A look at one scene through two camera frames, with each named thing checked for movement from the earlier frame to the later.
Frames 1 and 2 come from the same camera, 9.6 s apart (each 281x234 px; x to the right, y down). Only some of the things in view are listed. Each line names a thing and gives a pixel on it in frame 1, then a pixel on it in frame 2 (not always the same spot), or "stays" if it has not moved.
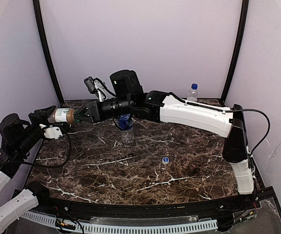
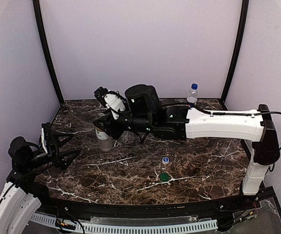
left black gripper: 36,117 → 53,151
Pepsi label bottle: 192,93 stays
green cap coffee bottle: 66,115 → 105,142
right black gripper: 92,111 → 114,124
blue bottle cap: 165,160 stays
